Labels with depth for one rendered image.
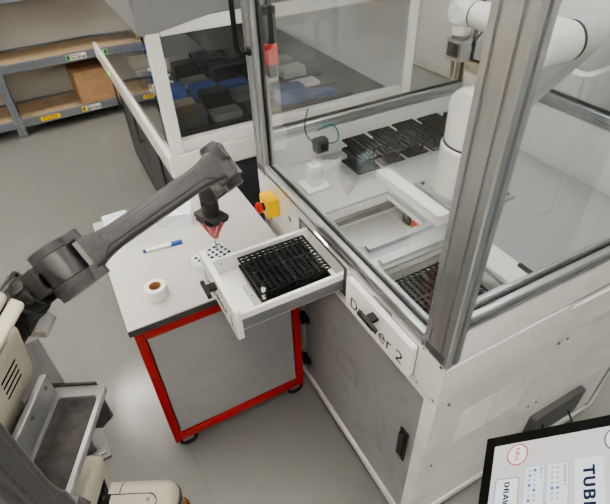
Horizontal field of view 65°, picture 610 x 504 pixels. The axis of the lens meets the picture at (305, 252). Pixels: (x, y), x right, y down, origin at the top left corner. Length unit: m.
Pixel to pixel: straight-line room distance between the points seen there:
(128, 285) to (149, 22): 0.88
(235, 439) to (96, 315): 1.07
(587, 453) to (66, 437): 0.86
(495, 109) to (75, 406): 0.89
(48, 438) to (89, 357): 1.56
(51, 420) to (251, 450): 1.17
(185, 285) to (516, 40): 1.20
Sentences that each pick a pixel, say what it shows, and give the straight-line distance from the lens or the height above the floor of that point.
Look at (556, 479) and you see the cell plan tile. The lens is 0.90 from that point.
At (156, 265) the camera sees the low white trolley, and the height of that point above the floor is 0.76.
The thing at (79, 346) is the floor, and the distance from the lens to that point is 2.63.
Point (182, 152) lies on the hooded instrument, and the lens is 2.03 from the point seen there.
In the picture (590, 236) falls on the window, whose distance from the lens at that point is 1.23.
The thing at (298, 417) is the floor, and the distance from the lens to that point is 2.13.
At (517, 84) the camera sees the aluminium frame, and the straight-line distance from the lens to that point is 0.74.
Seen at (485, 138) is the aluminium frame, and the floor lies 1.48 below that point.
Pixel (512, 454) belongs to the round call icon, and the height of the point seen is 1.01.
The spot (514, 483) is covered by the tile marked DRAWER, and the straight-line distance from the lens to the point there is 0.94.
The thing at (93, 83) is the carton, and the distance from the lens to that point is 4.91.
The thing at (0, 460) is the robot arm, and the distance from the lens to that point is 0.54.
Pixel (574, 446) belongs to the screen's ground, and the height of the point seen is 1.09.
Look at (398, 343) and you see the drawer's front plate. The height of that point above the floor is 0.90.
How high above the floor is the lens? 1.82
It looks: 40 degrees down
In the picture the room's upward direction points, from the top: 2 degrees counter-clockwise
